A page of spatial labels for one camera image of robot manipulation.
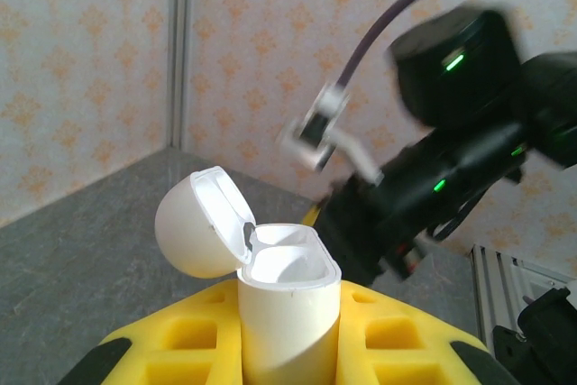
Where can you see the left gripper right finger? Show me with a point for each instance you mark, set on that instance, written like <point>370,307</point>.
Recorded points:
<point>351,326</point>

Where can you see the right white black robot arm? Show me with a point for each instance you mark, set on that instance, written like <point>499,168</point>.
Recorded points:
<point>541,335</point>

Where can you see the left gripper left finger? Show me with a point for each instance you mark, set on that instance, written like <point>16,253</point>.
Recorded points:
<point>227,326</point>

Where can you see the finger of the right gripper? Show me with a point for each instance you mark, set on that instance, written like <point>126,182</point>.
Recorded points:
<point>312,217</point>

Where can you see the white earbud charging case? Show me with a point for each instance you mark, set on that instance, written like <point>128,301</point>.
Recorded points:
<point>288,322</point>

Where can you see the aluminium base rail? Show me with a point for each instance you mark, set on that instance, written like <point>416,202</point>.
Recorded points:
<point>489,277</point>

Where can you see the aluminium corner post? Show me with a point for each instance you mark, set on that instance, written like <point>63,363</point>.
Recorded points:
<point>178,42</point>

